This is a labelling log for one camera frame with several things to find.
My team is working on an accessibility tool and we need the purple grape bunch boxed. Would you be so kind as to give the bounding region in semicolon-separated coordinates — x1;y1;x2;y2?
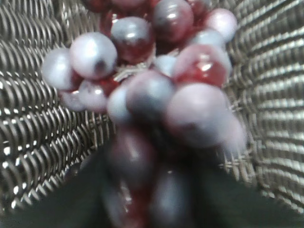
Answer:
42;0;247;228

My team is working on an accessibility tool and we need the dark woven wicker basket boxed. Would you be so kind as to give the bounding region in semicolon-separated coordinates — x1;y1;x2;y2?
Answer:
0;0;304;216

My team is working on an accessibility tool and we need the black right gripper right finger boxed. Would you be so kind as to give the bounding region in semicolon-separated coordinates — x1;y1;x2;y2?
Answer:
191;164;304;228

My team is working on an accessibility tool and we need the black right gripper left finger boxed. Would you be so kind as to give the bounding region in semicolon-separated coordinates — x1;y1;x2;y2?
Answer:
0;151;111;228

